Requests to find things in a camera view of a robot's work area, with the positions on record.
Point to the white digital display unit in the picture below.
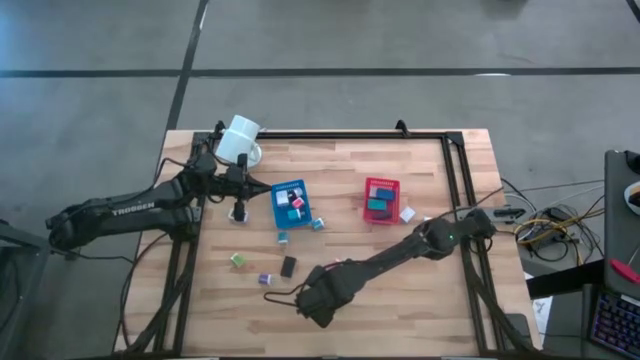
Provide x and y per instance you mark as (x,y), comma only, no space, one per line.
(230,215)

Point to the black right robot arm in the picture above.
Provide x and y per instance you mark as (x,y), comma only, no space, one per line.
(390,257)

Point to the dark grey side desk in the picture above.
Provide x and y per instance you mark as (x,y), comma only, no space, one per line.
(617,225)

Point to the black round object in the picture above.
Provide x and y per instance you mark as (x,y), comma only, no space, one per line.
(634,161)

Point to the small white box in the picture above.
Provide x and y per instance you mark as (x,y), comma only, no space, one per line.
(407,214)

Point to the blue plastic basket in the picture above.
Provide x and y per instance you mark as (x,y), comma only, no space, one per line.
(281,222)

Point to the black aluminium rig frame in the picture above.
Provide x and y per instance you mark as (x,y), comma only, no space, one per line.
(350,135)

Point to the white mug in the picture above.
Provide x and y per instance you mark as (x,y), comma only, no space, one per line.
(237,140)

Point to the purple wall charger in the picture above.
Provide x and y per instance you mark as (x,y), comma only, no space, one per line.
(264,279)

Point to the grey metal stand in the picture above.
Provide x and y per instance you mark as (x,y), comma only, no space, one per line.
(15,240)

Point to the teal box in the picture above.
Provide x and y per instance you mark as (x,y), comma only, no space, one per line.
(376,204)

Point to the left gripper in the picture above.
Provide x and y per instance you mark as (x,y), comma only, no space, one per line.
(235,184)

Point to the lavender box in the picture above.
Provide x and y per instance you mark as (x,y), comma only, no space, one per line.
(374,191)

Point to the white paper sheet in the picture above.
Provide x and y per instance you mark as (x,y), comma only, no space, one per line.
(542,310)

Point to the red plastic basket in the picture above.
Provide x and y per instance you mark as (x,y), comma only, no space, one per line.
(392,212)

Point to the white round object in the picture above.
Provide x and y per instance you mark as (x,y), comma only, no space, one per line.
(634,192)

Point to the green wall charger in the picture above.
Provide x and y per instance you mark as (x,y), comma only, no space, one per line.
(237,259)

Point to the teal wall charger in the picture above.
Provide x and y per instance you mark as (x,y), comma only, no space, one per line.
(295,214)
(282,237)

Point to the black box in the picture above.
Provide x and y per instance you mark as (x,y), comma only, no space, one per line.
(288,266)

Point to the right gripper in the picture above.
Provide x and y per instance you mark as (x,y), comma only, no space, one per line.
(322,302)

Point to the silver white wall charger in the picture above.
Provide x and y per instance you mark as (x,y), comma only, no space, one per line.
(297,191)

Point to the backlit computer keyboard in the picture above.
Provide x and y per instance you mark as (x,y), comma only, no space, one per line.
(617,325)

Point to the white cube wall charger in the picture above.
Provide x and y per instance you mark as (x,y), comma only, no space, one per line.
(282,198)

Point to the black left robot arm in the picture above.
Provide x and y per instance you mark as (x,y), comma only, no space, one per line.
(130,210)

